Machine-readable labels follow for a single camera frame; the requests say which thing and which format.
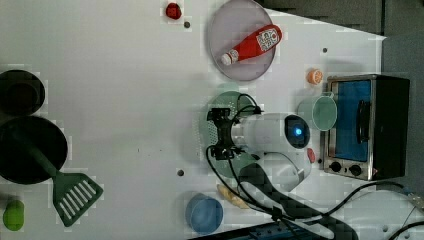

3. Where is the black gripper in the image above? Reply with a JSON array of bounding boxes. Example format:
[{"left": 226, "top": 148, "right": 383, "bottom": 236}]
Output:
[{"left": 207, "top": 108, "right": 241, "bottom": 160}]

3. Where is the mint green plastic strainer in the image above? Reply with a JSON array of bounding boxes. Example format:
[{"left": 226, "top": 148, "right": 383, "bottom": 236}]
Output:
[{"left": 198, "top": 91, "right": 261, "bottom": 178}]

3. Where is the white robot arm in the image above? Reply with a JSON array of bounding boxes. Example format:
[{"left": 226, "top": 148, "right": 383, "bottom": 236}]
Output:
[{"left": 205, "top": 106, "right": 359, "bottom": 240}]

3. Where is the yellow toy banana bunch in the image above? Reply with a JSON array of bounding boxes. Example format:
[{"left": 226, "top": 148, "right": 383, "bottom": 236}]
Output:
[{"left": 217, "top": 184, "right": 249, "bottom": 209}]

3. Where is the blue plastic bowl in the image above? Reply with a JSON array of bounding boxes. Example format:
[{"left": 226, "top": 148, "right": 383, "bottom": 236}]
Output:
[{"left": 185, "top": 193, "right": 223, "bottom": 235}]

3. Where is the red strawberry toy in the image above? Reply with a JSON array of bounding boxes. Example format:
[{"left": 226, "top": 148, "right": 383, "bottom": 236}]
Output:
[{"left": 307, "top": 148, "right": 316, "bottom": 163}]

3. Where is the mint green plastic cup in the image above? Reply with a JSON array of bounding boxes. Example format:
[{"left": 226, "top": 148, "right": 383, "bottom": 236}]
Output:
[{"left": 297, "top": 92, "right": 338, "bottom": 131}]

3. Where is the red ketchup bottle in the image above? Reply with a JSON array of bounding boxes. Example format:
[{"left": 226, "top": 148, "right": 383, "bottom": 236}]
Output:
[{"left": 220, "top": 24, "right": 283, "bottom": 66}]

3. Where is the orange slice toy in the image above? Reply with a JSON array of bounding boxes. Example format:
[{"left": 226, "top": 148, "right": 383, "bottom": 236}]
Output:
[{"left": 307, "top": 69, "right": 323, "bottom": 85}]

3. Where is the grey round plate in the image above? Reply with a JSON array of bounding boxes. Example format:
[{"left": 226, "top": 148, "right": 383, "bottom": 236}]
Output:
[{"left": 207, "top": 0, "right": 276, "bottom": 81}]

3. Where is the red toy fruit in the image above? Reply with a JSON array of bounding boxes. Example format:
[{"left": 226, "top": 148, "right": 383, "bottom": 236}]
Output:
[{"left": 165, "top": 3, "right": 182, "bottom": 20}]

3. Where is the black silver toaster oven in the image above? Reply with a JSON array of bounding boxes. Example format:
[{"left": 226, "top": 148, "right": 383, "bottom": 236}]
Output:
[{"left": 323, "top": 74, "right": 410, "bottom": 181}]

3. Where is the dark green slotted spatula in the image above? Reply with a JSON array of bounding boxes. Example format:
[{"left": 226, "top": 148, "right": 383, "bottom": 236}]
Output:
[{"left": 13, "top": 132, "right": 103, "bottom": 227}]

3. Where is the small black pot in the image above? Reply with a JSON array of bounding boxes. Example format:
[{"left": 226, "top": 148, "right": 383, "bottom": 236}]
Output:
[{"left": 0, "top": 70, "right": 46, "bottom": 116}]

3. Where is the black frying pan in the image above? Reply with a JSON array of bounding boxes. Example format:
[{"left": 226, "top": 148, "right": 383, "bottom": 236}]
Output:
[{"left": 0, "top": 116, "right": 68, "bottom": 185}]

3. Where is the green toy pepper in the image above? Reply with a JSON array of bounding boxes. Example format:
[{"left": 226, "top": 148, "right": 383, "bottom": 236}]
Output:
[{"left": 3, "top": 200, "right": 25, "bottom": 231}]

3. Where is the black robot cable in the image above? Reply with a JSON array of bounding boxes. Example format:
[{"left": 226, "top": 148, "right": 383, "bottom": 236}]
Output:
[{"left": 204, "top": 93, "right": 424, "bottom": 240}]

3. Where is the blue metal frame rail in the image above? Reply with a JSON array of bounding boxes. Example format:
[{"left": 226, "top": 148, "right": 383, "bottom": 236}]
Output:
[{"left": 190, "top": 221, "right": 335, "bottom": 240}]

